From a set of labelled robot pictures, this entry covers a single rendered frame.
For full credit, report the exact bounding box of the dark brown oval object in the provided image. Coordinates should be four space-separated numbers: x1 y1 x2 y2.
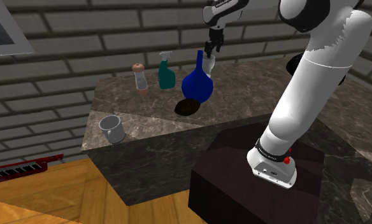
174 98 202 117

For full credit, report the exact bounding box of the dark robot stand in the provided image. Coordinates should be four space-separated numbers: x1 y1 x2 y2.
187 122 326 224

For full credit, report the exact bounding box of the blue long-necked vase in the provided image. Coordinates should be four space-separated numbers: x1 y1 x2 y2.
181 50 215 104

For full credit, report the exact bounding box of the framed wall picture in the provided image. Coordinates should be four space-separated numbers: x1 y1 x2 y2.
0 0 36 57

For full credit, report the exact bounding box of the white cup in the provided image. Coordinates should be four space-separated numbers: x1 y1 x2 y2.
202 54 217 79

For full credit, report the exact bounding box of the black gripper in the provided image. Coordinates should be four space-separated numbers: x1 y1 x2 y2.
204 27 225 59

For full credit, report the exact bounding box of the red keyboard instrument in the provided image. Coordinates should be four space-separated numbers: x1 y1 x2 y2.
0 153 64 185

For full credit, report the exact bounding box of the teal spray bottle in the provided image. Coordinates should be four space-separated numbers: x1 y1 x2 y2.
157 51 176 90

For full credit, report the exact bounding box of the grey mug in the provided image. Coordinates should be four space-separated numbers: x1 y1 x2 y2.
98 115 126 144

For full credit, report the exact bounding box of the brown-capped glass grinder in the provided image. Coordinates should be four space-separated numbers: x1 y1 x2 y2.
131 63 150 96

